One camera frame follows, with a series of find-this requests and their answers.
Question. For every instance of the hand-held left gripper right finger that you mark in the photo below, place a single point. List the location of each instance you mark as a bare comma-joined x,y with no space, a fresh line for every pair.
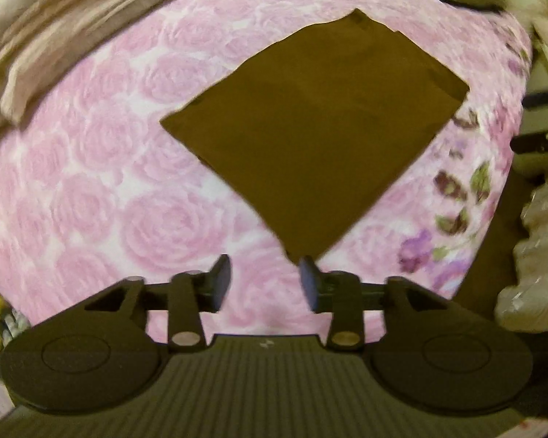
308,279

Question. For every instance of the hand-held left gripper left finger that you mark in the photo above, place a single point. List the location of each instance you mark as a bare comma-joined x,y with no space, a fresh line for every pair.
220,278

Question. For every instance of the brown long-sleeve shirt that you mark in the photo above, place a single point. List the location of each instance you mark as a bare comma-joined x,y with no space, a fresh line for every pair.
319,146

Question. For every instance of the pink rose print blanket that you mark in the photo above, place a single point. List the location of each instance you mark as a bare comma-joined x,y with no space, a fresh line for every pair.
118,182

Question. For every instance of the white plastic bags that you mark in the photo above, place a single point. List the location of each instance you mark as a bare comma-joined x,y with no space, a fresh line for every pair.
539,255

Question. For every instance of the black metal stand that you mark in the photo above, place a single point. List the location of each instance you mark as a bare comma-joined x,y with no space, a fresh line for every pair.
541,141

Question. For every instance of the pale pink folded duvet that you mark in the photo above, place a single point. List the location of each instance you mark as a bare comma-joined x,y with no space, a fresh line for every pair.
50,32

